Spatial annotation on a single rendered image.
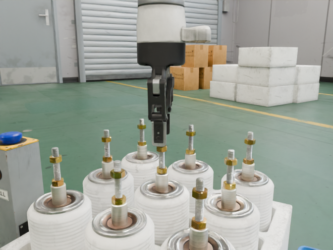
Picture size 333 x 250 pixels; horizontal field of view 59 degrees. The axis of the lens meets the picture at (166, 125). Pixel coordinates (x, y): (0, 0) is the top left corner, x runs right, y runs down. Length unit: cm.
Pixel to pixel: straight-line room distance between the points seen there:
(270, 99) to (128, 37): 350
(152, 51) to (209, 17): 642
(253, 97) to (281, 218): 245
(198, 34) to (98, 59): 514
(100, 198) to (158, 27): 31
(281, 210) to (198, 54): 359
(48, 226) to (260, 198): 35
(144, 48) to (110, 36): 519
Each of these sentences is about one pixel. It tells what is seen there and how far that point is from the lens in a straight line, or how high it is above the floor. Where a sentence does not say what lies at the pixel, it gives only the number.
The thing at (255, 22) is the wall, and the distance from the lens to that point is 700.
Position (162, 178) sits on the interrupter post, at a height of 27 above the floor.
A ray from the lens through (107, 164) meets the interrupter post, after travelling 57.
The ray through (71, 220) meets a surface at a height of 24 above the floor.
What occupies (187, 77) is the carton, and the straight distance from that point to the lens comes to 402.
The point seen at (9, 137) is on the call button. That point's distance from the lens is 62.
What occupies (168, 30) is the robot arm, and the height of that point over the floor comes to 51.
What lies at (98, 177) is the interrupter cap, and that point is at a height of 25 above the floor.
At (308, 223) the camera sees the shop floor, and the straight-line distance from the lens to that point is 100.
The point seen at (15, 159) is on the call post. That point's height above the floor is 29.
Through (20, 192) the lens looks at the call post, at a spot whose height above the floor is 22.
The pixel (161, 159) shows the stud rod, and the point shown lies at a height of 31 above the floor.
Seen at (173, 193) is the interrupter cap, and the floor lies 25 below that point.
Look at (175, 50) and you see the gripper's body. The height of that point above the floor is 48.
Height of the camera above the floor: 48
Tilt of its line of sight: 13 degrees down
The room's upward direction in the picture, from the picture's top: straight up
